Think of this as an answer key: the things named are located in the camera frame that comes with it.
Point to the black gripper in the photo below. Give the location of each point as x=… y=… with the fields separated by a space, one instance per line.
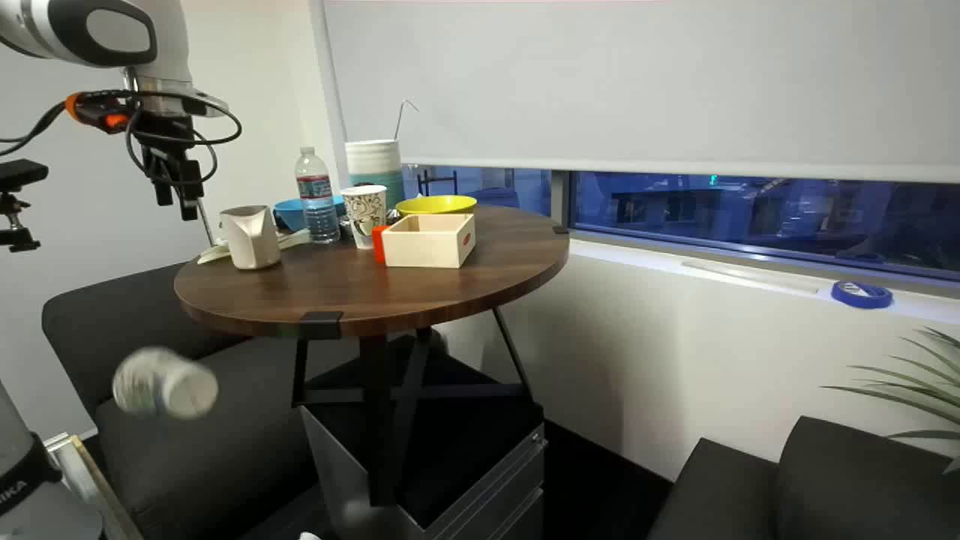
x=168 y=150

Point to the clear plastic water bottle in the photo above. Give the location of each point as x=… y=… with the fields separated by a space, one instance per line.
x=319 y=198

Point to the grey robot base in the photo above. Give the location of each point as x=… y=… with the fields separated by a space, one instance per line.
x=30 y=490

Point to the cream pitcher mug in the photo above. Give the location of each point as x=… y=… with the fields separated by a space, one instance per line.
x=250 y=240

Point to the thin grey pole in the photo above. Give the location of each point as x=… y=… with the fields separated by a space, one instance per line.
x=208 y=227

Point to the blue bowl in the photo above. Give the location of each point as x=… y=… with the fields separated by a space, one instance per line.
x=285 y=210

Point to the white blurry cylinder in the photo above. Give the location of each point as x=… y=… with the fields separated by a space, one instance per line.
x=166 y=381

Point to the white and teal ribbed canister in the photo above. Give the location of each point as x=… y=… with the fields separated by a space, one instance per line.
x=373 y=161

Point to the red block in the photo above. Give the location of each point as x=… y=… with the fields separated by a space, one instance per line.
x=378 y=247

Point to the dark grey sofa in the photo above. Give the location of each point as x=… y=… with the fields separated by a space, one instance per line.
x=828 y=490
x=200 y=451

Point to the light wooden box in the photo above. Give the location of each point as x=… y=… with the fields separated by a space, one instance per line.
x=430 y=247

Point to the yellow bowl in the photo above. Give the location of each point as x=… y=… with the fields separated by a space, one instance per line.
x=437 y=205

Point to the grey metal cabinet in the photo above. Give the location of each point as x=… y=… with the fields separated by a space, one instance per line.
x=481 y=490

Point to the white roller blind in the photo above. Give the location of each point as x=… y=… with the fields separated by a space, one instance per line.
x=641 y=78

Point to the blue tape roll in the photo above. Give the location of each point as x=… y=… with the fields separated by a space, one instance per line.
x=859 y=291

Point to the green leafy plant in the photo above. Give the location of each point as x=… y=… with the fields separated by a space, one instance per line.
x=926 y=391

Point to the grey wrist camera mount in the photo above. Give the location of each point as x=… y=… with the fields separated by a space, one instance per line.
x=180 y=104

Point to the black camera on tripod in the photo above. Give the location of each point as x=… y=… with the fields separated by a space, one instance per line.
x=16 y=175

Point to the black table edge bracket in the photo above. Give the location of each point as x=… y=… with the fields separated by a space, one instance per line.
x=559 y=230
x=322 y=324

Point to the black table leg frame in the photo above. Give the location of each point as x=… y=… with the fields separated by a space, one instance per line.
x=378 y=422

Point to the beige frame rail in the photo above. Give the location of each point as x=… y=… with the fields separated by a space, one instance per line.
x=95 y=490

